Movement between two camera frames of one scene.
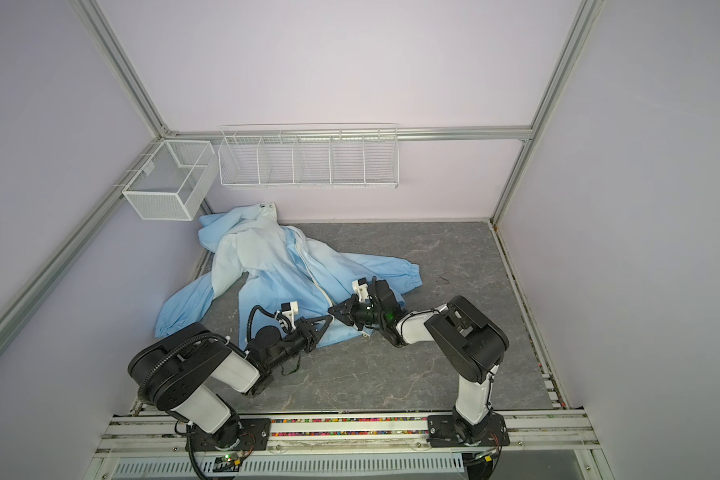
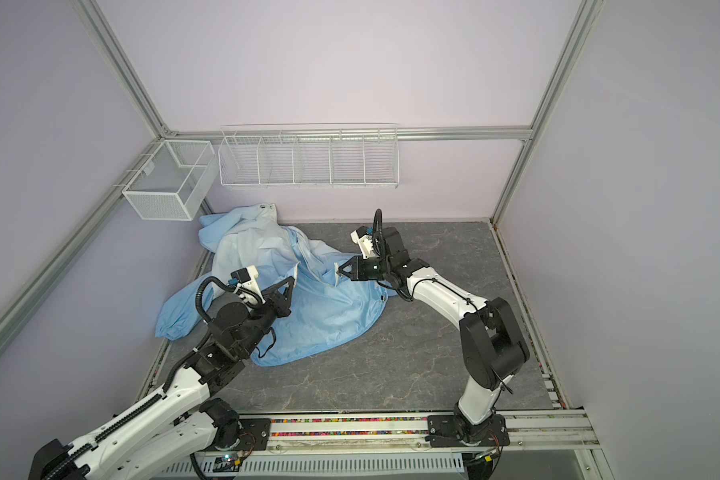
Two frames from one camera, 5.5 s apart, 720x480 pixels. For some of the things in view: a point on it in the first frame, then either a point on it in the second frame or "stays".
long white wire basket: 309,155 stays
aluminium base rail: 560,435 stays
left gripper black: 310,335 to 280,303
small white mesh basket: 172,181 stays
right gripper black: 349,316 to 359,273
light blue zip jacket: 286,274 stays
